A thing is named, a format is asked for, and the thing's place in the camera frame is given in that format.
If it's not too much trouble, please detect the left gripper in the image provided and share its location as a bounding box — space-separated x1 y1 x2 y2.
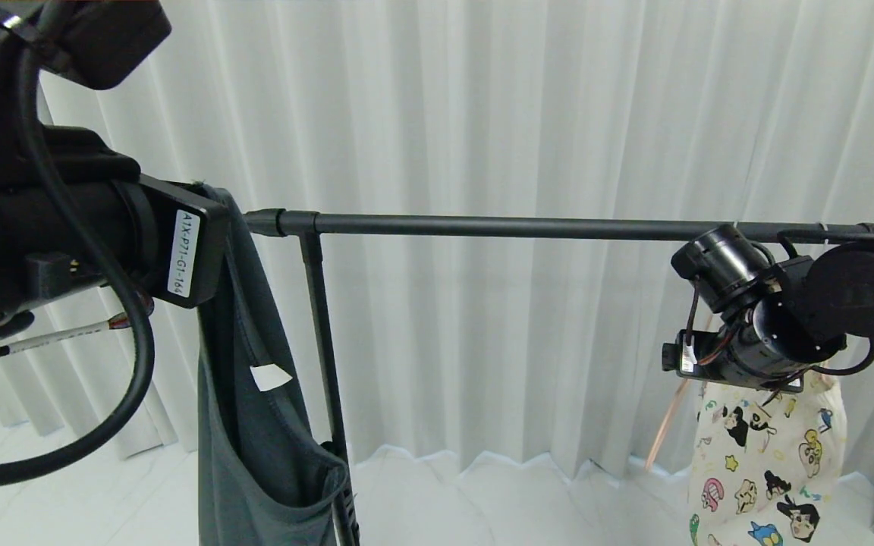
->
0 125 229 342

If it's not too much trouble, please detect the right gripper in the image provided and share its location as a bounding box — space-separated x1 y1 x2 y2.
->
661 300 846 391

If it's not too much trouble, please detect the cream printed garment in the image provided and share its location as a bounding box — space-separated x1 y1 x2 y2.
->
686 364 849 546

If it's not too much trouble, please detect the dark grey garment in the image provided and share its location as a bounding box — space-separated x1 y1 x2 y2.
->
196 186 351 546

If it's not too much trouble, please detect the black clothes rack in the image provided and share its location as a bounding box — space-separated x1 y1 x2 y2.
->
244 209 874 546

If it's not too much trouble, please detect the white curtain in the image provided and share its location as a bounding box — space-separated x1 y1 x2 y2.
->
0 0 874 486

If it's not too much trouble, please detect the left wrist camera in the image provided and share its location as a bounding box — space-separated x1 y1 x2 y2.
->
0 0 172 190

